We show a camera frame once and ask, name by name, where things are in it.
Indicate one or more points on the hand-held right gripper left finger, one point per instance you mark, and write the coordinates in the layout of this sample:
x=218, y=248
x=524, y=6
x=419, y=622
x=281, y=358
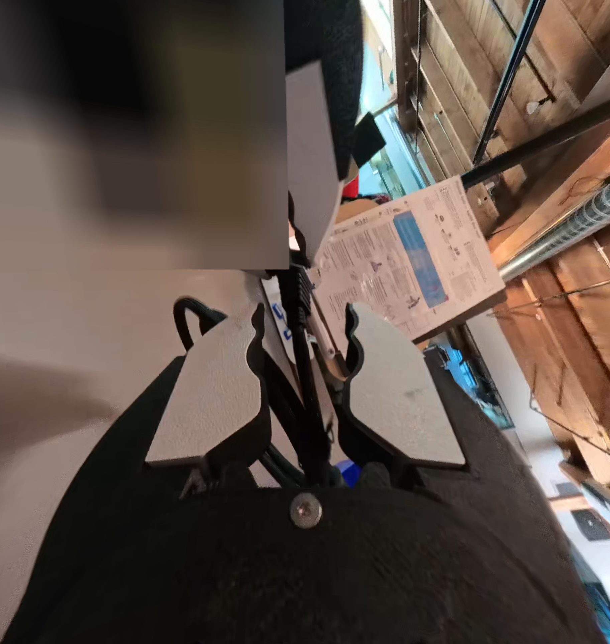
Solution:
x=209, y=397

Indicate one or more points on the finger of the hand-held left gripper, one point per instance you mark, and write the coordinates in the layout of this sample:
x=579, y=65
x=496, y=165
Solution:
x=310, y=151

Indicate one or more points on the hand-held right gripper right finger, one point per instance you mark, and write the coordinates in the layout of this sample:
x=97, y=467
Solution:
x=405, y=397

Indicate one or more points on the blue plastic bin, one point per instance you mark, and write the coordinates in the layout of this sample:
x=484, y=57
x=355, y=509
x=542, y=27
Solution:
x=350, y=474

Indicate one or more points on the brown clipboard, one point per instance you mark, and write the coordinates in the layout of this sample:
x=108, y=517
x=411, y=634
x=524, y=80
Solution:
x=358, y=210

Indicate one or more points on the white stand base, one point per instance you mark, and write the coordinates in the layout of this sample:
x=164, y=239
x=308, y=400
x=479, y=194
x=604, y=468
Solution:
x=272, y=292

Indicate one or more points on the printed instruction sheet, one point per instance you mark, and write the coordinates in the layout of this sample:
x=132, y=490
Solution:
x=385, y=261

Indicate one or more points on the black steel beam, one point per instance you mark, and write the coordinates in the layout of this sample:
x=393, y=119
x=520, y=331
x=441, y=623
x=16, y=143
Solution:
x=536, y=146

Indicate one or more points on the silver ventilation duct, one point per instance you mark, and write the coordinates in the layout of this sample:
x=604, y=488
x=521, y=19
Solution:
x=561, y=236

